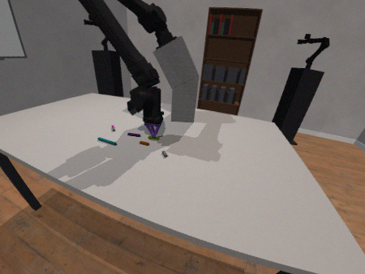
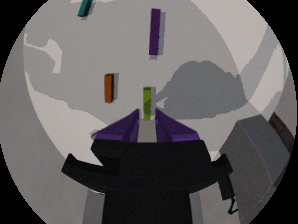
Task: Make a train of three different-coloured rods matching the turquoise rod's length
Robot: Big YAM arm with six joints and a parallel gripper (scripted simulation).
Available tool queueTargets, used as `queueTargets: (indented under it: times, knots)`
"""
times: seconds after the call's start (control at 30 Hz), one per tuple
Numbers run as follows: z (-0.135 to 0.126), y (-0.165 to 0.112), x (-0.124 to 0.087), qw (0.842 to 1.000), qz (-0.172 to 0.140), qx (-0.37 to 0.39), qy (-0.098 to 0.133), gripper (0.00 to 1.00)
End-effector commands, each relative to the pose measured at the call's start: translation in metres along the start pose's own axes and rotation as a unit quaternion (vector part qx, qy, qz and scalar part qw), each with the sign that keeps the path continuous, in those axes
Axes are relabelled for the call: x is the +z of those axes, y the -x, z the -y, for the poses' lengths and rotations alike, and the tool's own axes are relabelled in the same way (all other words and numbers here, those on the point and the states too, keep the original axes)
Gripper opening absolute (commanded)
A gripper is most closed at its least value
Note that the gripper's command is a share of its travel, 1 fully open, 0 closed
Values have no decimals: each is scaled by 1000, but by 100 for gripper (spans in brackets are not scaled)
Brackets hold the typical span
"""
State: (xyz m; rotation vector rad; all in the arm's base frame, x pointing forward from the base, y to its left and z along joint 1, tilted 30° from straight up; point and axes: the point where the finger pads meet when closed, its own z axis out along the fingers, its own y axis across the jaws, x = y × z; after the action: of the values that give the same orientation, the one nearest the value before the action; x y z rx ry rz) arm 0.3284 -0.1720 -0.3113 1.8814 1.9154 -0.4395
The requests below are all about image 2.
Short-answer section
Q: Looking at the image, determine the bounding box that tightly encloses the orange rod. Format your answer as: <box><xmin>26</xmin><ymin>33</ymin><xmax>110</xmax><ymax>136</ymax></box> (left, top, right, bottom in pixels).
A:
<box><xmin>104</xmin><ymin>74</ymin><xmax>114</xmax><ymax>103</ymax></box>

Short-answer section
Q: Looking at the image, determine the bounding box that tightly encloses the lime green rod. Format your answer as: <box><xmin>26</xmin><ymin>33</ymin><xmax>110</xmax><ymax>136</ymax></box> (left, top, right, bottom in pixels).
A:
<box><xmin>143</xmin><ymin>87</ymin><xmax>151</xmax><ymax>120</ymax></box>

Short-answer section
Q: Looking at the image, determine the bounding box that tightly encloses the purple rod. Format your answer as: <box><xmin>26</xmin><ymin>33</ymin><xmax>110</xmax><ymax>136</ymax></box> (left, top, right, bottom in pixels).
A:
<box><xmin>149</xmin><ymin>9</ymin><xmax>161</xmax><ymax>56</ymax></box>

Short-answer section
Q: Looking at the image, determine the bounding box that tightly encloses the turquoise rod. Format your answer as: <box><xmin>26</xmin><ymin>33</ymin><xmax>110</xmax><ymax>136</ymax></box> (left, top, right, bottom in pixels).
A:
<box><xmin>77</xmin><ymin>0</ymin><xmax>92</xmax><ymax>17</ymax></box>

